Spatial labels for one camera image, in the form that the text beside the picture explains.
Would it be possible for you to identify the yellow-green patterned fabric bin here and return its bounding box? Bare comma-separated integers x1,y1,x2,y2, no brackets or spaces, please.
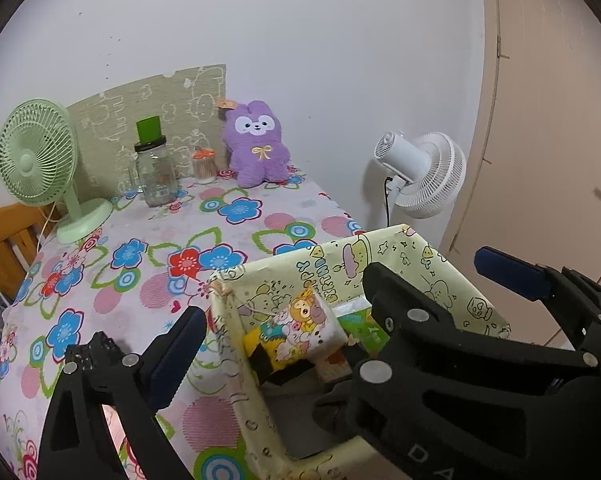
210,224,510,479

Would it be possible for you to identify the yellow cartoon tissue pack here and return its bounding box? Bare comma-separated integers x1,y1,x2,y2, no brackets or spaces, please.
243,287,347,384

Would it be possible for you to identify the floral tablecloth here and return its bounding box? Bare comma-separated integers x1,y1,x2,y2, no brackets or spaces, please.
0,168,360,479

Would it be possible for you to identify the white standing fan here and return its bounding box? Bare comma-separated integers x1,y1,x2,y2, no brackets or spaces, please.
373,131,467,223

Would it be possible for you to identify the beige door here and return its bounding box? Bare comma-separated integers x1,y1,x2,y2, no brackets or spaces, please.
442,0,601,347

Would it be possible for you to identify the glass jar green lid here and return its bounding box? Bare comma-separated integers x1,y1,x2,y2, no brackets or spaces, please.
129,116,179,207

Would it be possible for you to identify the green desk fan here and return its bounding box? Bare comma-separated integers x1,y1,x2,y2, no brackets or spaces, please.
0,99,113,244

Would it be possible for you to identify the small glass orange lid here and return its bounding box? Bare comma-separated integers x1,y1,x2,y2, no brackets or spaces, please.
192,146,218,184

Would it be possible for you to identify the purple bunny plush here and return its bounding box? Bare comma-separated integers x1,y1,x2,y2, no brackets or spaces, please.
220,101,291,188

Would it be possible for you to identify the green patterned backing board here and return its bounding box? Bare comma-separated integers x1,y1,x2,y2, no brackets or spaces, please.
66,63,228,196

